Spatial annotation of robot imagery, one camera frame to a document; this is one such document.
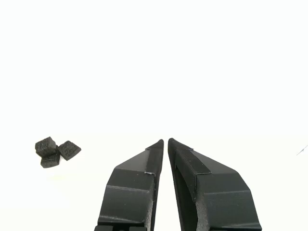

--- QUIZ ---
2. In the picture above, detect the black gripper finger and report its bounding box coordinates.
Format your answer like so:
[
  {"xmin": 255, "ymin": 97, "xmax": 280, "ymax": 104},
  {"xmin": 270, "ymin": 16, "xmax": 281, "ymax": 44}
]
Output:
[
  {"xmin": 93, "ymin": 139, "xmax": 165, "ymax": 231},
  {"xmin": 167, "ymin": 137, "xmax": 263, "ymax": 231}
]

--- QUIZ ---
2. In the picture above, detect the black foam cube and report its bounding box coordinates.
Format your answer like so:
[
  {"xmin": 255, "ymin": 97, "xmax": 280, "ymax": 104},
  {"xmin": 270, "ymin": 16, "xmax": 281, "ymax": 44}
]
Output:
[
  {"xmin": 35, "ymin": 136, "xmax": 58, "ymax": 156},
  {"xmin": 57, "ymin": 140, "xmax": 82, "ymax": 161},
  {"xmin": 40, "ymin": 153, "xmax": 61, "ymax": 168}
]

